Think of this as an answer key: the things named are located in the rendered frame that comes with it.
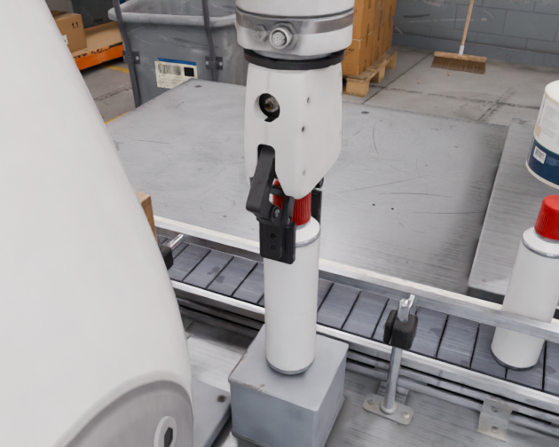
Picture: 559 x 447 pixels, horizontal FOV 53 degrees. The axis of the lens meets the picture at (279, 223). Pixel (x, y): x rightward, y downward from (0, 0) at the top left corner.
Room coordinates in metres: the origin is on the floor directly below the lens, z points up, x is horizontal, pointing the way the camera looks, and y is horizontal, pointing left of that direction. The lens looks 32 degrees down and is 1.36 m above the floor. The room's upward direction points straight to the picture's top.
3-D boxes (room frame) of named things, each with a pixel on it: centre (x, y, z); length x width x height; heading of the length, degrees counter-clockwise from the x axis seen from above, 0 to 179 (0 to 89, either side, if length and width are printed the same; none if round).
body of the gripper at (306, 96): (0.42, -0.01, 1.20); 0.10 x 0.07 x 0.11; 156
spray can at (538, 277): (0.47, -0.27, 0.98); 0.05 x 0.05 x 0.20
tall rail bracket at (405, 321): (0.45, -0.13, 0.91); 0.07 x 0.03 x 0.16; 156
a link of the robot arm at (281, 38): (0.42, -0.01, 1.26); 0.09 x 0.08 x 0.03; 156
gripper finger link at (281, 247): (0.38, 0.01, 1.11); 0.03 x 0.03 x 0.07; 66
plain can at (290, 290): (0.42, -0.01, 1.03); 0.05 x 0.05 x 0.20
